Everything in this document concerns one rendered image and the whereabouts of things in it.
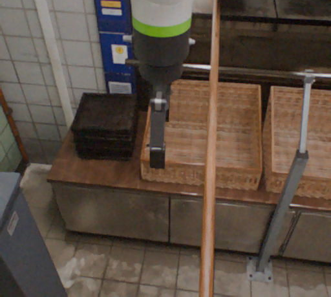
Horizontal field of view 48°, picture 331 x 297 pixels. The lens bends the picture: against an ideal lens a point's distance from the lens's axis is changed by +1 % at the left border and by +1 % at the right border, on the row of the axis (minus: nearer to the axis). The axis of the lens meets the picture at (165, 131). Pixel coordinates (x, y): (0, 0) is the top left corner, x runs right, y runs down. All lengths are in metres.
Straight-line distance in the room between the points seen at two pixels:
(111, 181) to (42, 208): 0.82
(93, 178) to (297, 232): 1.04
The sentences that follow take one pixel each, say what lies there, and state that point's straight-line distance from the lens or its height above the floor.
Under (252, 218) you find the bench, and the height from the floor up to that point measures 0.43.
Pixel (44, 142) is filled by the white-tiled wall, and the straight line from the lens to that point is 2.60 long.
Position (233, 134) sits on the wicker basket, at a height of 0.59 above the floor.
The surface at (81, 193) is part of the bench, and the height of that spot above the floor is 0.48.
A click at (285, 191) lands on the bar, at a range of 1.66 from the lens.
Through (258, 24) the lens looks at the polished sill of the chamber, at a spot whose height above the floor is 1.17.
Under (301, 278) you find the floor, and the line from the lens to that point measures 2.32.
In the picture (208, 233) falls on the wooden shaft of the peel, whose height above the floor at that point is 1.20.
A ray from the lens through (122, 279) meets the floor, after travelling 2.21.
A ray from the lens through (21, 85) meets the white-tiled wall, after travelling 2.32.
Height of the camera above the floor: 2.00
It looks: 44 degrees down
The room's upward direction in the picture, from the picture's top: straight up
